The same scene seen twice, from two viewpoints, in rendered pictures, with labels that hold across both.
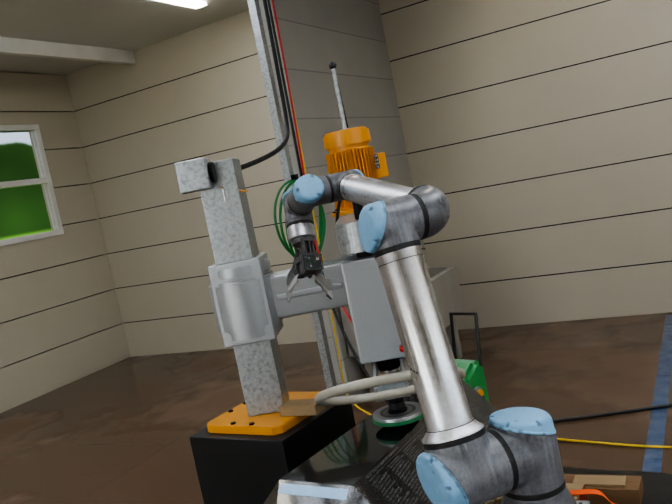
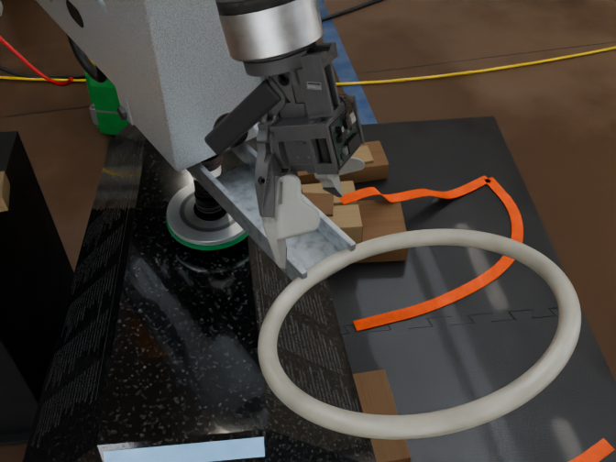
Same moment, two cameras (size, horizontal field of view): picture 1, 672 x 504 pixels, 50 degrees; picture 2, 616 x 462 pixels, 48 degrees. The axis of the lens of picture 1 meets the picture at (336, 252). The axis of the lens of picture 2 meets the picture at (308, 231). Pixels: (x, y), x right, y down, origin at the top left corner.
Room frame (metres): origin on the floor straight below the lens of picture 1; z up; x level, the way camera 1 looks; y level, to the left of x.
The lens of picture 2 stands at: (1.86, 0.44, 2.03)
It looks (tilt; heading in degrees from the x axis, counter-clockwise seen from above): 47 degrees down; 320
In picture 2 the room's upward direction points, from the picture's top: straight up
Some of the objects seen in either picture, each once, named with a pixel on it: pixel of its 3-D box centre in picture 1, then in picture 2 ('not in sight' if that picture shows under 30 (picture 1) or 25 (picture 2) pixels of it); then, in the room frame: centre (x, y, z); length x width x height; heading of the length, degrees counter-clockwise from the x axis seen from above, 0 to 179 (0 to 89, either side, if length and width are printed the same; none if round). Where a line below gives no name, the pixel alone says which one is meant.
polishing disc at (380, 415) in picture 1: (398, 411); (211, 210); (2.89, -0.12, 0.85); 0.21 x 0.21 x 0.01
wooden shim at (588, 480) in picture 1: (599, 481); (342, 158); (3.45, -1.08, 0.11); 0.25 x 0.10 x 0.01; 62
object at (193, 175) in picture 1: (196, 175); not in sight; (3.44, 0.58, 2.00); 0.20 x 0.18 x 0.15; 56
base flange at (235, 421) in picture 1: (270, 410); not in sight; (3.56, 0.49, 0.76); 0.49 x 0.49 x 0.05; 56
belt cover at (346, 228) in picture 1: (364, 231); not in sight; (3.24, -0.14, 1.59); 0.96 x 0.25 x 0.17; 177
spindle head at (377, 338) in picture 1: (377, 304); (167, 30); (2.97, -0.13, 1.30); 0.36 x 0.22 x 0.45; 177
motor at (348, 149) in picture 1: (356, 170); not in sight; (3.55, -0.18, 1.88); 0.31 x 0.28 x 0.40; 87
